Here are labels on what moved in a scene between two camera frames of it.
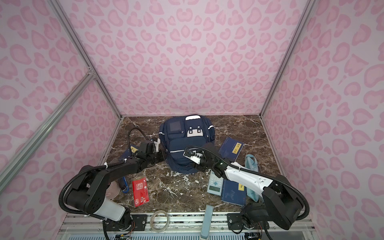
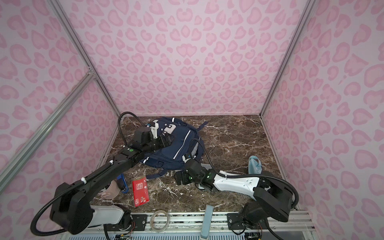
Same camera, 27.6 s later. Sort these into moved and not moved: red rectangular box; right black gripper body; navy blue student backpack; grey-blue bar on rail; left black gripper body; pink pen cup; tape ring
Moved: right black gripper body; navy blue student backpack; left black gripper body
Not moved: tape ring; grey-blue bar on rail; pink pen cup; red rectangular box
